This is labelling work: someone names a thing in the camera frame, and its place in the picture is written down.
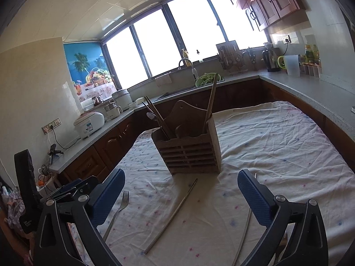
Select tropical fruit wall poster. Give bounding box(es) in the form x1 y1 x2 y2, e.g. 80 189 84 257
63 42 116 104

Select white speckled tablecloth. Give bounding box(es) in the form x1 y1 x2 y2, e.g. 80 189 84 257
65 101 355 266

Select green colander with vegetables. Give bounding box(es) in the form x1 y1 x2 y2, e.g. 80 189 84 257
195 72 223 87

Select white pitcher green handle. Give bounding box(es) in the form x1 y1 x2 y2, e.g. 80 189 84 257
278 55 301 76

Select brown wooden wall cabinets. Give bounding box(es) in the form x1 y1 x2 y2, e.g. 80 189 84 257
216 0 306 33

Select wall power outlet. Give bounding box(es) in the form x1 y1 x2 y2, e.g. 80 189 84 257
42 118 62 135

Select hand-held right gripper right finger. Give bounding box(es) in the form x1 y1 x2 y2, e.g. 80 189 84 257
237 168 329 266

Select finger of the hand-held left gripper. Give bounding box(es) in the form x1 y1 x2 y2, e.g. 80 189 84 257
57 176 99 197
41 190 79 203

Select dark electric kettle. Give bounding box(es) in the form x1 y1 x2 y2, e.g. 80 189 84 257
262 48 282 73

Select white container with orange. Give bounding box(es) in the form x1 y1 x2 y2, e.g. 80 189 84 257
36 166 57 199

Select chrome kitchen faucet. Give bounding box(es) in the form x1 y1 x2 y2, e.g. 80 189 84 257
178 58 198 80

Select floral cloth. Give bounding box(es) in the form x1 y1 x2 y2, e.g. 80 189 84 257
0 184 27 237

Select grey countertop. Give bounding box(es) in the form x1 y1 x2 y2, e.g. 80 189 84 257
48 73 355 172

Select wooden utensil holder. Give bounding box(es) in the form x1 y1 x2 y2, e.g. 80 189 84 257
151 100 222 176

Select metal dish rack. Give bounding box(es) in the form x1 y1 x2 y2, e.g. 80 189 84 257
216 41 250 74

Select hanging kitchen scissors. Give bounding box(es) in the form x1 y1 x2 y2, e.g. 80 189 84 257
246 47 257 72

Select steel kitchen sink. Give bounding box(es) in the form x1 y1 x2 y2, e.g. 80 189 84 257
154 80 226 102

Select small camera on tripod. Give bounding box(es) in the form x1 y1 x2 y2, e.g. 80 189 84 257
47 143 64 167

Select hanging dish rag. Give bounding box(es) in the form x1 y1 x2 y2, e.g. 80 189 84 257
154 73 173 88

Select small white steamer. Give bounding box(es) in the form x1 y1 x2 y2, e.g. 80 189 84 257
104 102 123 120

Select brown wooden base cabinets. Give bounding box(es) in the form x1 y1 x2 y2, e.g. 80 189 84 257
57 78 355 186

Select wooden chopstick on cloth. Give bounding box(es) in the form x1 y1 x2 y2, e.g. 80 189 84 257
207 73 219 128

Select metal spoon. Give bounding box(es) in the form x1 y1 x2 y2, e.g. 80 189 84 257
146 112 167 139

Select white stew cooker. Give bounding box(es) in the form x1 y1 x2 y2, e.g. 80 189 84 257
111 88 131 111

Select white rice cooker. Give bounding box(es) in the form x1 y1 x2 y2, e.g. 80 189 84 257
73 111 106 139

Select window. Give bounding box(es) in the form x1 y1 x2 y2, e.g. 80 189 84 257
101 0 268 89

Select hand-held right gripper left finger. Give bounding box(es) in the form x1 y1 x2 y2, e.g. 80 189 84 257
33 168 126 266

